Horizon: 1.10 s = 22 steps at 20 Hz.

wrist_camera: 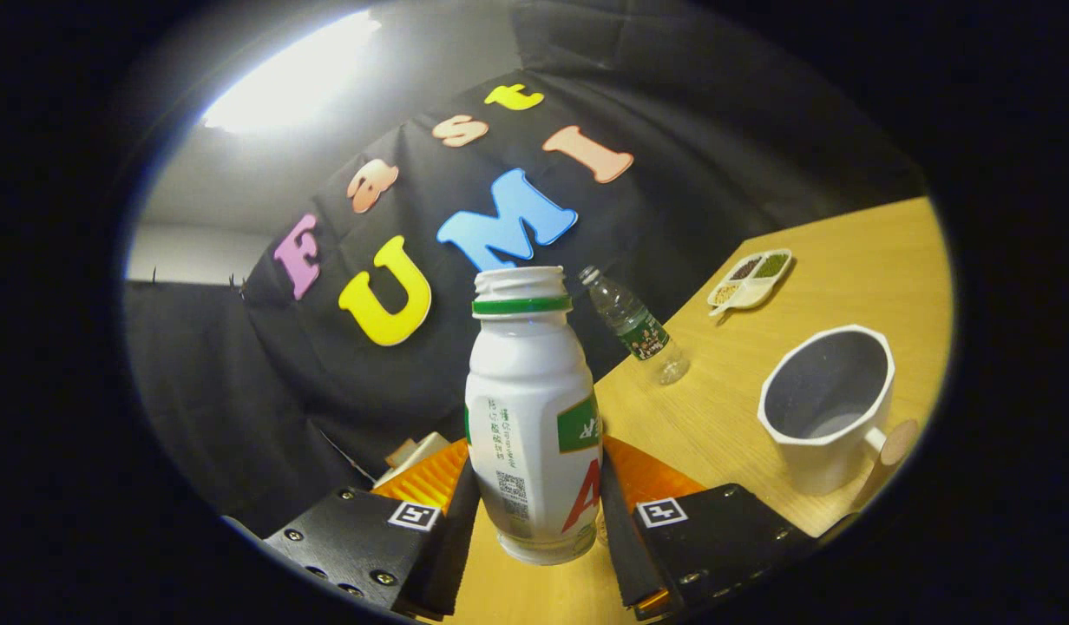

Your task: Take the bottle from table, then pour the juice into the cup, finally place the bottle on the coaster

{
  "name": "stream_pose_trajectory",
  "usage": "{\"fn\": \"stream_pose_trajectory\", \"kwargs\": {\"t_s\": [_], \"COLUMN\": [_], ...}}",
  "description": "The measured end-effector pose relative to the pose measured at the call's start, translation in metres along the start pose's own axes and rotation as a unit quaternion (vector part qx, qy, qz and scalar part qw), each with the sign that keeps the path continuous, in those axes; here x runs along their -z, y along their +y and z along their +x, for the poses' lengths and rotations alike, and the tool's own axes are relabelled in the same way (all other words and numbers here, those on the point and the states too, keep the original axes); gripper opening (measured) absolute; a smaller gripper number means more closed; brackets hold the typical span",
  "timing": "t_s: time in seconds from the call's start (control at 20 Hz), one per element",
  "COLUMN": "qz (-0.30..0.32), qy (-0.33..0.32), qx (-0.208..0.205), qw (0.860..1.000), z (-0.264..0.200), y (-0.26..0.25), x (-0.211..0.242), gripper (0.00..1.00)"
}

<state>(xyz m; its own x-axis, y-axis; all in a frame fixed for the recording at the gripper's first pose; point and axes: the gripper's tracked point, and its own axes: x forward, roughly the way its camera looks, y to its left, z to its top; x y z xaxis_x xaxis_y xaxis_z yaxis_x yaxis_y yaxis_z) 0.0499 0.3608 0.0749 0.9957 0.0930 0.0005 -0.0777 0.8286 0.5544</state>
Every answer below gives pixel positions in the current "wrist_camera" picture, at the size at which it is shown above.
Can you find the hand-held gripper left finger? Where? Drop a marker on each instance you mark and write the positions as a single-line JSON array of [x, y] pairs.
[[452, 547]]

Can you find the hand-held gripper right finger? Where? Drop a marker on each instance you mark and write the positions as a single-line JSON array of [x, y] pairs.
[[621, 547]]

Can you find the white juice bottle green label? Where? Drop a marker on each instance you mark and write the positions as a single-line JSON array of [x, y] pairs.
[[526, 408]]

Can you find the clear plastic water bottle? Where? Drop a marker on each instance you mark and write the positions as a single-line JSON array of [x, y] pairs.
[[643, 334]]

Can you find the cream toaster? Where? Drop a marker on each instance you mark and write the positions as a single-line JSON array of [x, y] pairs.
[[430, 447]]

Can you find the toast slice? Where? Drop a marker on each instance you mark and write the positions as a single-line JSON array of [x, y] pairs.
[[402, 453]]

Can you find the wooden table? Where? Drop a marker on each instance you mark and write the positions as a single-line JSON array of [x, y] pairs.
[[725, 417]]

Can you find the white divided dish with beans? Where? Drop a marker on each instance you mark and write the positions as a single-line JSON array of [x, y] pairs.
[[747, 295]]

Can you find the ceiling light panel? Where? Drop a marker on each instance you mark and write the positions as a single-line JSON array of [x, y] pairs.
[[291, 69]]

